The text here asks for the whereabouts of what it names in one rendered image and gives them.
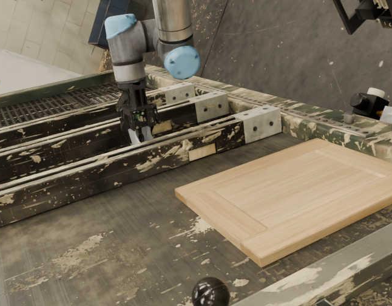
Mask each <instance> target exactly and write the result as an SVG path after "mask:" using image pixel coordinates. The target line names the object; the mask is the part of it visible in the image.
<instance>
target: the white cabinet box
mask: <svg viewBox="0 0 392 306"><path fill-rule="evenodd" d="M82 76H84V75H81V74H78V73H75V72H72V71H69V70H66V69H63V68H60V67H57V66H54V65H51V64H48V63H45V62H42V61H39V60H37V59H33V58H29V57H27V56H24V55H20V54H18V53H15V52H11V51H9V50H5V49H2V48H0V94H4V93H7V92H13V91H16V90H21V89H26V88H30V87H35V86H40V85H44V84H49V83H54V82H58V81H63V80H68V79H72V78H77V77H82Z"/></svg>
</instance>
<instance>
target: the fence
mask: <svg viewBox="0 0 392 306"><path fill-rule="evenodd" d="M390 276H392V223H391V224H389V225H387V226H385V227H383V228H381V229H379V230H377V231H375V232H373V233H371V234H369V235H367V236H365V237H364V238H362V239H360V240H358V241H356V242H354V243H352V244H350V245H348V246H346V247H344V248H342V249H341V250H339V251H336V252H335V253H333V254H330V255H329V256H326V257H324V258H323V259H321V260H319V261H317V262H315V263H313V264H311V265H309V266H307V267H305V268H303V269H301V270H299V271H298V272H296V273H294V274H292V275H290V276H288V277H286V278H284V279H282V280H280V281H278V282H276V283H274V284H272V285H270V286H268V287H266V288H264V289H262V290H260V291H258V292H256V293H254V294H253V295H251V296H249V297H247V298H245V299H243V300H241V301H239V302H237V303H235V304H233V305H232V306H311V305H313V304H315V303H316V302H318V301H320V300H322V299H323V298H326V299H327V301H328V302H330V303H331V304H333V305H334V306H340V305H342V304H344V303H345V302H347V301H349V300H350V299H352V298H354V297H356V296H357V295H359V294H361V293H363V292H364V291H366V290H367V289H369V288H371V287H373V286H375V285H376V284H378V283H379V282H381V281H383V280H385V279H386V278H388V277H390Z"/></svg>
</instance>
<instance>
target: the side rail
mask: <svg viewBox="0 0 392 306"><path fill-rule="evenodd" d="M113 81H116V80H115V74H114V71H113V70H108V71H105V72H100V73H94V74H91V75H86V76H81V77H77V78H72V79H68V80H63V81H58V82H54V83H49V84H44V85H40V86H35V87H30V88H26V89H21V90H16V91H13V92H7V93H2V94H0V107H5V106H9V105H13V104H18V103H23V102H26V101H31V100H36V99H39V98H44V97H49V96H52V95H58V94H62V93H66V92H70V91H74V90H78V89H83V88H87V87H92V86H97V85H100V84H105V83H109V82H113Z"/></svg>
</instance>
